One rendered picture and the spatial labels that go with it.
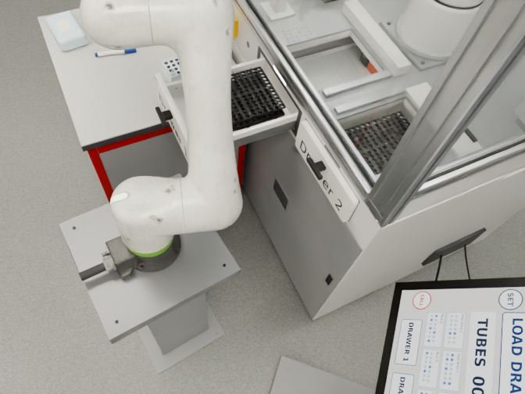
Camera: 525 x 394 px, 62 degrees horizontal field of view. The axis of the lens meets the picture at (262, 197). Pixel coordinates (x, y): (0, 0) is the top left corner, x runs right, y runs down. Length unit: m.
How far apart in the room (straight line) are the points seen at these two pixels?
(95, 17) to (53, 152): 1.61
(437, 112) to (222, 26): 0.42
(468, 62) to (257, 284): 1.45
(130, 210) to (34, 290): 1.19
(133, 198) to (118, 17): 0.36
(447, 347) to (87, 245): 0.88
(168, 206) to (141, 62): 0.78
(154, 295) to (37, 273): 1.06
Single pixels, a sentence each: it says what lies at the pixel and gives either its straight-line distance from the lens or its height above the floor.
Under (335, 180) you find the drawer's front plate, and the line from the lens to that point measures 1.18.
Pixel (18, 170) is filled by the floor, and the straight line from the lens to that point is 2.44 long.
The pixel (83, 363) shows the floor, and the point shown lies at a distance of 1.97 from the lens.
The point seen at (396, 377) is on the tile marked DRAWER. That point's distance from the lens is 0.95.
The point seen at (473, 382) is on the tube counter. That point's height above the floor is 1.10.
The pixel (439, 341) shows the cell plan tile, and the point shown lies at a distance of 0.94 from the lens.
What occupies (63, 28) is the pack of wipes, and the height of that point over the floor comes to 0.81.
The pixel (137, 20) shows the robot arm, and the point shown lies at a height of 1.33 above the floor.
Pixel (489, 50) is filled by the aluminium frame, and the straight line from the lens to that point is 0.74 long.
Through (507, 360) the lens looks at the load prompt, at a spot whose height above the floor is 1.14.
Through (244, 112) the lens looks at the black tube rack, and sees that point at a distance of 1.30.
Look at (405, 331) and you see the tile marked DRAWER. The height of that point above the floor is 1.00.
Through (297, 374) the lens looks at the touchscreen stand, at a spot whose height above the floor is 0.03.
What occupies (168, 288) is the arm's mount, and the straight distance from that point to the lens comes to 1.15.
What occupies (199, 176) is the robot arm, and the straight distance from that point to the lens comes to 0.96.
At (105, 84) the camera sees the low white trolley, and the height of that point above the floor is 0.76.
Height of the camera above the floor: 1.88
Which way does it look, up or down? 59 degrees down
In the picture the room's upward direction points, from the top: 10 degrees clockwise
